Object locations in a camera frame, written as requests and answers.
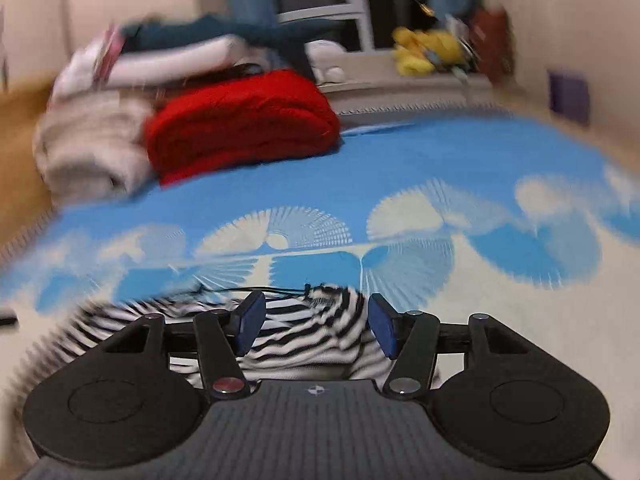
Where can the black phone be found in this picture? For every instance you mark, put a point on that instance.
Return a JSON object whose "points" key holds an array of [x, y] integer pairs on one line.
{"points": [[6, 319]]}

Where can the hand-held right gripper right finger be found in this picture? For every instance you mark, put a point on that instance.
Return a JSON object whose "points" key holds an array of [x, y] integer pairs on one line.
{"points": [[383, 329]]}

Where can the white folded bedding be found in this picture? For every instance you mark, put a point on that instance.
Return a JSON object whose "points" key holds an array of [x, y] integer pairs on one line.
{"points": [[170, 62]]}

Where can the white chair frame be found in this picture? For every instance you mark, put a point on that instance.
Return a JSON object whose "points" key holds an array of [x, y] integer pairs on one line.
{"points": [[350, 5]]}

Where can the white plush toy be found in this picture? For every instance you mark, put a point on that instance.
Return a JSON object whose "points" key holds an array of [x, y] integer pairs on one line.
{"points": [[325, 60]]}

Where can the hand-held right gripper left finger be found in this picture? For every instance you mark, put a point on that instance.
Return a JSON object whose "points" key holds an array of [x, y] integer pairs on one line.
{"points": [[250, 321]]}

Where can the red folded blanket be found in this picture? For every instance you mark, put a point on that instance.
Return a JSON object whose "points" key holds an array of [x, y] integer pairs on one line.
{"points": [[240, 125]]}

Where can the black white striped shirt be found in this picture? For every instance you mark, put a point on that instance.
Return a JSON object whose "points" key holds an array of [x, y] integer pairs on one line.
{"points": [[310, 330]]}

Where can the beige folded blanket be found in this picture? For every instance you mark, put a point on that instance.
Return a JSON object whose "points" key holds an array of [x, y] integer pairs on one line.
{"points": [[90, 155]]}

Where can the yellow plush toy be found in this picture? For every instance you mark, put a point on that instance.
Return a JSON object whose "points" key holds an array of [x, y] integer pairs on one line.
{"points": [[425, 50]]}

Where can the purple box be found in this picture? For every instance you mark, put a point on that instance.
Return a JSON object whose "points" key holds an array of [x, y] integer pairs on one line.
{"points": [[569, 96]]}

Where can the dark red bag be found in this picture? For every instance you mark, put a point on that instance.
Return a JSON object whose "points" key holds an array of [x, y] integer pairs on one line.
{"points": [[492, 45]]}

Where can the blue cloud printed blanket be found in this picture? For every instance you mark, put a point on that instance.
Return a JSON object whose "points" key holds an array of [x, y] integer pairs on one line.
{"points": [[310, 180]]}

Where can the dark teal garment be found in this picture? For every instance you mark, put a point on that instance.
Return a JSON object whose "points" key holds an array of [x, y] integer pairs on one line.
{"points": [[225, 30]]}

